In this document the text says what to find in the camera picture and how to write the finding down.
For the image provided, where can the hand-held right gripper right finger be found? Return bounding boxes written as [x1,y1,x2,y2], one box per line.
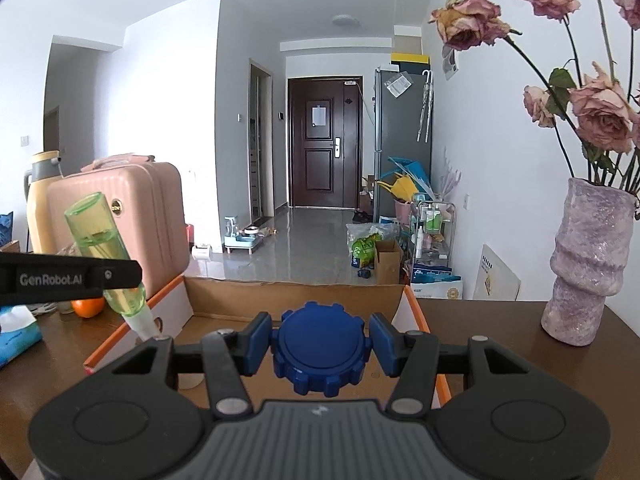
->
[370,312,530,418]

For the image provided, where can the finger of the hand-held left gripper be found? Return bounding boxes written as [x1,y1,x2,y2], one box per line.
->
[100,258,142,292]

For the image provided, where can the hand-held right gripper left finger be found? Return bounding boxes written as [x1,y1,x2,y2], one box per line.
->
[112,312,273,420]

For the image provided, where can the green spray bottle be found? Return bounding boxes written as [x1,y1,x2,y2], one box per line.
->
[64,192,166,341]

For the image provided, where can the red cardboard box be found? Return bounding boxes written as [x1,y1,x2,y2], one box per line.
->
[82,275,453,411]

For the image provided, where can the blue notched cap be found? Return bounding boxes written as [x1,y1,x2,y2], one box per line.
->
[271,302,373,397]

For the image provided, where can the orange fruit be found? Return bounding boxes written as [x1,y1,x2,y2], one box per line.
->
[71,297,106,319]

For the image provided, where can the blue tissue box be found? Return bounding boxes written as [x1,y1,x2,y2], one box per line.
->
[0,305,43,368]

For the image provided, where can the pink suitcase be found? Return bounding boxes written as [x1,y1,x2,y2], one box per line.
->
[47,154,190,301]

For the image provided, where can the blue white carton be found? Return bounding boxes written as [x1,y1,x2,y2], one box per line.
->
[410,262,463,301]

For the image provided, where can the small brown cardboard box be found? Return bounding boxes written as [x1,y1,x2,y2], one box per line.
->
[374,240,403,286]

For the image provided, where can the yellow thermos jug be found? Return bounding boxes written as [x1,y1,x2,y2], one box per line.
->
[24,151,63,255]

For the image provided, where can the green plastic bag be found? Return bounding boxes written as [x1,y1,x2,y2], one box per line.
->
[347,222,396,268]

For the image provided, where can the white pet water fountain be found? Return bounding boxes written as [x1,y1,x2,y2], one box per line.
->
[223,216,261,251]

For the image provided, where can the white leaning board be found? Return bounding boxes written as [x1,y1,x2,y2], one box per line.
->
[472,244,521,302]

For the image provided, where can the metal rolling cart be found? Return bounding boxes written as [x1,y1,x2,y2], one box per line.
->
[407,200,457,276]

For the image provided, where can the yellow tote bag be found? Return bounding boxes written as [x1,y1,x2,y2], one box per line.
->
[377,170,416,201]

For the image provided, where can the glass inner door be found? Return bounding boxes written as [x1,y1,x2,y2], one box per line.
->
[250,60,273,221]

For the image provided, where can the dark brown entrance door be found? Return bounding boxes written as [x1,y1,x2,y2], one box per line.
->
[287,76,364,210]

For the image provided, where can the purple ceramic vase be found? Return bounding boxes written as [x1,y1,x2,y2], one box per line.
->
[541,177,637,347]

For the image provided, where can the grey refrigerator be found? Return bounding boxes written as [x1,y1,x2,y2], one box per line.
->
[374,66,433,226]

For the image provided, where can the white umbrella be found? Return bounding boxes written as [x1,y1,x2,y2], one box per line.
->
[416,70,433,143]

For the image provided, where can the yellow black box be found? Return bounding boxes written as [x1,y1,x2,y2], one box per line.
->
[391,51,431,73]

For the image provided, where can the dried pink roses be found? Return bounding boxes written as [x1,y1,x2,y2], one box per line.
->
[429,0,640,191]

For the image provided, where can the wall picture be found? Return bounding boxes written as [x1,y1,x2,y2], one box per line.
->
[440,45,460,81]

